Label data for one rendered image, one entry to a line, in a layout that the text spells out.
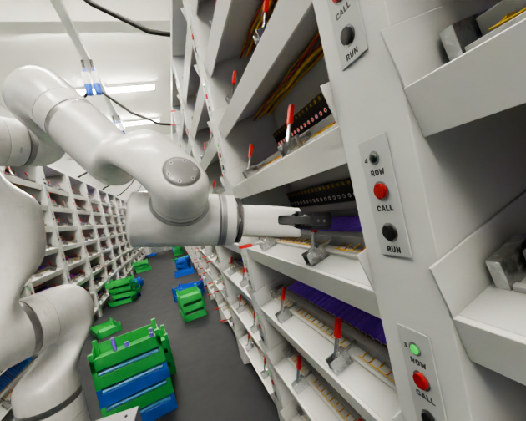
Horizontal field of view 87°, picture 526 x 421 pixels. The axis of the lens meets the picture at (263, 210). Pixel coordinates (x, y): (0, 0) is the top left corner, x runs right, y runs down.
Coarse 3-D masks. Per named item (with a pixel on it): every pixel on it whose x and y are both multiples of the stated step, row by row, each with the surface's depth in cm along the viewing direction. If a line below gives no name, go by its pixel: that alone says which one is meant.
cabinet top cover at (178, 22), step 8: (176, 0) 116; (176, 8) 120; (176, 16) 125; (184, 16) 126; (176, 24) 130; (184, 24) 131; (176, 32) 135; (184, 32) 136; (176, 40) 141; (184, 40) 143; (176, 48) 148; (184, 48) 150
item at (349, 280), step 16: (304, 208) 84; (320, 208) 76; (336, 208) 68; (352, 208) 63; (256, 240) 92; (288, 240) 74; (256, 256) 83; (272, 256) 67; (288, 256) 61; (336, 256) 48; (288, 272) 61; (304, 272) 52; (320, 272) 45; (336, 272) 43; (352, 272) 40; (368, 272) 33; (320, 288) 49; (336, 288) 42; (352, 288) 38; (368, 288) 34; (352, 304) 40; (368, 304) 36
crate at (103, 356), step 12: (156, 324) 148; (120, 336) 144; (132, 336) 146; (144, 336) 149; (156, 336) 134; (96, 348) 138; (108, 348) 141; (120, 348) 140; (132, 348) 129; (144, 348) 131; (96, 360) 122; (108, 360) 124; (120, 360) 126; (96, 372) 122
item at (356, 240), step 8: (304, 232) 64; (320, 232) 58; (328, 232) 55; (336, 232) 52; (344, 232) 50; (352, 232) 48; (360, 232) 46; (280, 240) 74; (296, 240) 68; (304, 240) 63; (320, 240) 57; (336, 240) 51; (344, 240) 49; (352, 240) 47; (360, 240) 45; (336, 248) 49; (360, 248) 46
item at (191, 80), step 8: (184, 8) 97; (192, 48) 106; (192, 56) 118; (192, 64) 124; (184, 72) 129; (192, 72) 131; (184, 80) 135; (192, 80) 139; (184, 88) 142; (192, 88) 148; (184, 96) 150
